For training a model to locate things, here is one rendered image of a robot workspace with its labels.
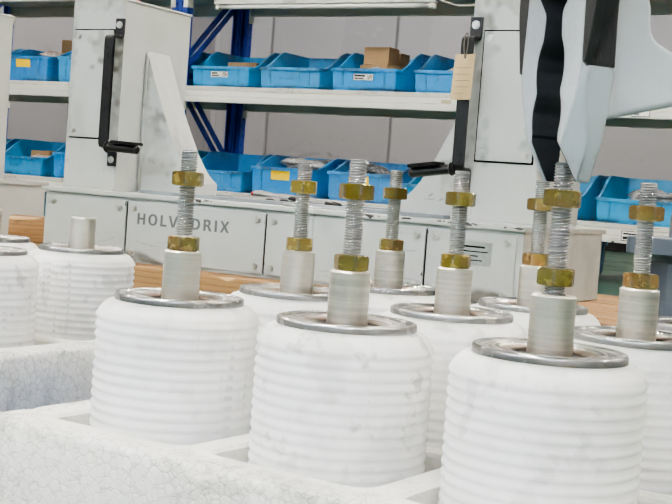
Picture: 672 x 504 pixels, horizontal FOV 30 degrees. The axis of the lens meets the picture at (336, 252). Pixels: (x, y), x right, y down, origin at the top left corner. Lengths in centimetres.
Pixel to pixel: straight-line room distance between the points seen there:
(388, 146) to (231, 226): 703
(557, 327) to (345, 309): 12
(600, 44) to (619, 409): 17
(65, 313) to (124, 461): 43
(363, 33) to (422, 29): 54
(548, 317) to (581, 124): 9
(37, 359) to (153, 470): 36
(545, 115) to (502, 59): 232
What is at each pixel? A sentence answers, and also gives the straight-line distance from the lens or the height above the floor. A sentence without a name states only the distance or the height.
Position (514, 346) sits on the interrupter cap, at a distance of 63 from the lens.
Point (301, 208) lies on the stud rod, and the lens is 83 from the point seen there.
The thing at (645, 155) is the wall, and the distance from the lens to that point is 939.
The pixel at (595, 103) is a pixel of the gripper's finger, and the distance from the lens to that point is 58.
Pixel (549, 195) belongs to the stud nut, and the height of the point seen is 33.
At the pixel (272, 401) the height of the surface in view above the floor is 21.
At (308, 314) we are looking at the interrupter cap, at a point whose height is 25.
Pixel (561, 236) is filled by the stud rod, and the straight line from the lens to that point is 61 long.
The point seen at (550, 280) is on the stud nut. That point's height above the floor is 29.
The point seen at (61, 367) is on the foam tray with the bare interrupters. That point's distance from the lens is 103.
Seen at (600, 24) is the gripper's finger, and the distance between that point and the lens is 58.
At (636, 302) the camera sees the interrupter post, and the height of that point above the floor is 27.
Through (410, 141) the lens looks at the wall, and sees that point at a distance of 1011.
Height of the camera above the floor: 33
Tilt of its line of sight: 3 degrees down
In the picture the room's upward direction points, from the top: 4 degrees clockwise
